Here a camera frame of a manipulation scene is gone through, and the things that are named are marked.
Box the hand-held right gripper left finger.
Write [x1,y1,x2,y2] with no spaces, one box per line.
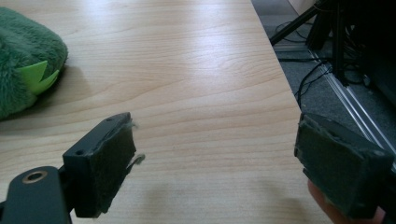
[62,112,147,219]

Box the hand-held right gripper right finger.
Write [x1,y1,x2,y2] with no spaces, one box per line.
[293,112,395,219]

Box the green plush toy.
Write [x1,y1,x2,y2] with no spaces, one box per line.
[0,7,69,122]

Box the dark equipment rack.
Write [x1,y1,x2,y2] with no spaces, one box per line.
[306,0,396,106]

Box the black tripod leg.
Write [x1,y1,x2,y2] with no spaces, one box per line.
[269,0,332,47]

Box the aluminium floor rail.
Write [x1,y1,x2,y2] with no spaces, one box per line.
[309,49,396,173]

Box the black cable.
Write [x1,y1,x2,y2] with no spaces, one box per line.
[274,20,313,45]
[293,60,332,107]

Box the black metal stand post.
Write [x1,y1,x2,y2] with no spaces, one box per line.
[330,0,350,87]

